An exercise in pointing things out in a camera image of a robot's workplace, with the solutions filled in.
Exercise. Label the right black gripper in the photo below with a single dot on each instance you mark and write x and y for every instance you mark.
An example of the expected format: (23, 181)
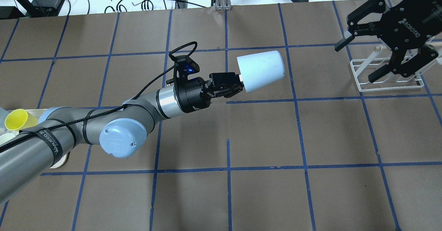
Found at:
(411, 26)

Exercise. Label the white wire cup rack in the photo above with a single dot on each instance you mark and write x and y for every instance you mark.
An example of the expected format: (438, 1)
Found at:
(379, 74)

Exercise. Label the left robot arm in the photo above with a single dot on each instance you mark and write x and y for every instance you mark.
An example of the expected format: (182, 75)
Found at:
(120, 131)

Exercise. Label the yellow plastic cup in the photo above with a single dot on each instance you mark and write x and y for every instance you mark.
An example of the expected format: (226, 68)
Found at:
(20, 119)

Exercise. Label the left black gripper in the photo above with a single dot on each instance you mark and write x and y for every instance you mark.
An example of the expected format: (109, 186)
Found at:
(192, 97)

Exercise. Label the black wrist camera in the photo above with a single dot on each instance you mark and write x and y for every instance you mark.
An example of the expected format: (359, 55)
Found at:
(186, 66)

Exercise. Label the light blue plastic cup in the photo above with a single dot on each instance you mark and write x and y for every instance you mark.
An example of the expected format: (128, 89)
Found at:
(260, 69)

